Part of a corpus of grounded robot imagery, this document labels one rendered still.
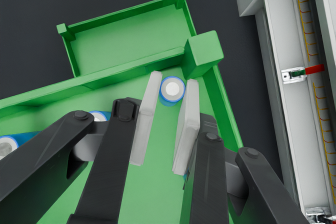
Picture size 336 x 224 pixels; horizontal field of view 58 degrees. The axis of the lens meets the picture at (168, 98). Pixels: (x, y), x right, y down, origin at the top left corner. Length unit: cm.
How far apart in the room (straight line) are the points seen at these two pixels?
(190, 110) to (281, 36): 50
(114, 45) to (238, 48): 31
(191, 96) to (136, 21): 62
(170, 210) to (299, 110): 41
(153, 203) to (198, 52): 14
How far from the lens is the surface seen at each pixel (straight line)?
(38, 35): 83
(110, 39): 78
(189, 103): 16
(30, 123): 29
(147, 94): 16
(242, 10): 79
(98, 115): 21
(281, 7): 66
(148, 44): 77
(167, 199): 28
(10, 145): 23
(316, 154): 65
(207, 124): 17
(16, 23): 86
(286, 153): 77
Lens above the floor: 75
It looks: 86 degrees down
